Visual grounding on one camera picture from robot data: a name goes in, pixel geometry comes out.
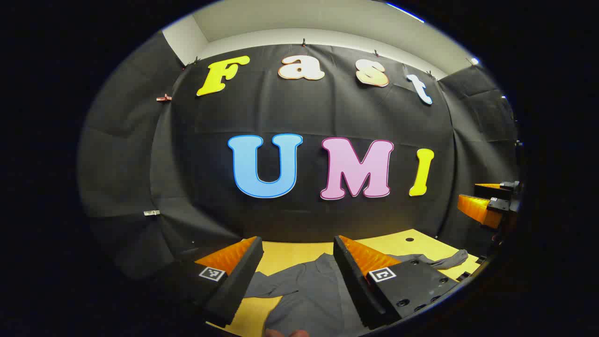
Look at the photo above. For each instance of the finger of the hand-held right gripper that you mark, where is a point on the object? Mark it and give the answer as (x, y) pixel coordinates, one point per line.
(477, 209)
(491, 192)

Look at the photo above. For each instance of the red clip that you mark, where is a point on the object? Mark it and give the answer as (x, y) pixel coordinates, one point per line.
(164, 98)

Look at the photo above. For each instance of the black table clamp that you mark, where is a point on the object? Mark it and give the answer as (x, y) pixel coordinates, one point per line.
(462, 276)

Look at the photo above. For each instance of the grey button shirt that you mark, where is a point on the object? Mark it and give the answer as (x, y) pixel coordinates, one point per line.
(304, 290)

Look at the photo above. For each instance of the black backdrop cloth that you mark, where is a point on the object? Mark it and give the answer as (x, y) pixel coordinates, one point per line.
(304, 215)

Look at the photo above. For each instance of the white clip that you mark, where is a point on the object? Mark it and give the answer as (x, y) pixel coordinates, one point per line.
(151, 213)

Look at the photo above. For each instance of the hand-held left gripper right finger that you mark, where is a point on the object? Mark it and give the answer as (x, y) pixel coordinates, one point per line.
(355, 290)

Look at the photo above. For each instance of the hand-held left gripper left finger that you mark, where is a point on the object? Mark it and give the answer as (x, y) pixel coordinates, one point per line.
(237, 282)

